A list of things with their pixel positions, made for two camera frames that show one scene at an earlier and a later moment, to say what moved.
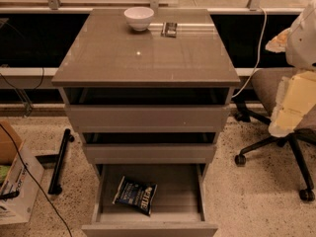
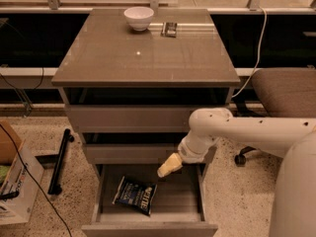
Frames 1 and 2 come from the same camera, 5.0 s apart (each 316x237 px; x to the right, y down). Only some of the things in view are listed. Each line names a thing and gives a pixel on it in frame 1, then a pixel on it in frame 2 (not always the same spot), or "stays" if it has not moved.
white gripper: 303,42 to 187,152
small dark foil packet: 169,30 stays
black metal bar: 55,186 stays
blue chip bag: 135,196 stays
